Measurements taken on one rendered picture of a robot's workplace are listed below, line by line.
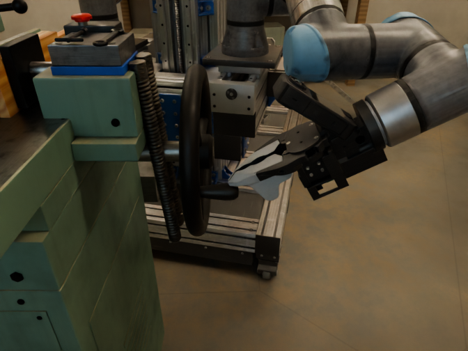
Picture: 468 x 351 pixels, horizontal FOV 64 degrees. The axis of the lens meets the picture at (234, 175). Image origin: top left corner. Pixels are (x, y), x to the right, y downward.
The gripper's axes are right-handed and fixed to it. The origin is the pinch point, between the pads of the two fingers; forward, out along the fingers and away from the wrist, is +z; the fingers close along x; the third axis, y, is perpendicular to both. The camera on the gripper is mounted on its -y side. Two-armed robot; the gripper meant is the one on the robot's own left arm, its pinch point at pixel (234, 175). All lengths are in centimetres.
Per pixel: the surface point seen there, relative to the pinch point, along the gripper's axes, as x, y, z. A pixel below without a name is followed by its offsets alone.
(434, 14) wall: 356, 126, -155
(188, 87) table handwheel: 5.6, -12.8, 0.1
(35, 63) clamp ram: 10.9, -26.3, 19.5
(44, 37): 20.3, -28.9, 20.7
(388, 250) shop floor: 73, 105, -15
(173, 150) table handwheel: 9.8, -4.1, 9.4
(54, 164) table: -3.0, -14.9, 18.7
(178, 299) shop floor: 47, 62, 59
